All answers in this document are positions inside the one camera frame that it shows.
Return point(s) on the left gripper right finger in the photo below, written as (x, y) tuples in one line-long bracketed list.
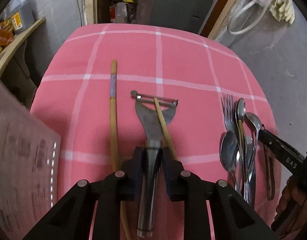
[(183, 185)]

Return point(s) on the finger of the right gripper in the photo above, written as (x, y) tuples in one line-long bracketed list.
[(287, 155)]

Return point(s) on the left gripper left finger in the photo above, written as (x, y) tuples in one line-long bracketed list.
[(126, 187)]

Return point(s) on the large silver spoon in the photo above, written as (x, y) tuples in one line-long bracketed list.
[(228, 155)]

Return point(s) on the plain bamboo chopstick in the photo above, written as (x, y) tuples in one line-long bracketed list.
[(166, 134)]

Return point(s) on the silver butter knife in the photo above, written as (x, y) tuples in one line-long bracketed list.
[(240, 113)]

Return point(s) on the metal vegetable peeler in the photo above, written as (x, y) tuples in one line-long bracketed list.
[(150, 164)]

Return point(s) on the silver fork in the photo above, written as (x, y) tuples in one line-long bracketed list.
[(229, 111)]

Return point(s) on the bamboo chopstick with blue band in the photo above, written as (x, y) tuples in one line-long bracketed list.
[(114, 139)]

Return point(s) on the white perforated utensil basket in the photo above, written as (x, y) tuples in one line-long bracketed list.
[(29, 154)]

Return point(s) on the pink checked tablecloth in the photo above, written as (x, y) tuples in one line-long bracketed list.
[(189, 75)]

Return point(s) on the yellow rubber gloves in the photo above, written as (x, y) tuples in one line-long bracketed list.
[(283, 10)]

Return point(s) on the wooden side shelf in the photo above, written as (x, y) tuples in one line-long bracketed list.
[(9, 51)]

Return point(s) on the dark grey cabinet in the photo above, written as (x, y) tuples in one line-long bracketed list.
[(186, 15)]

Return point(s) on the orange snack bag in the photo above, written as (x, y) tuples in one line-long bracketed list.
[(6, 38)]

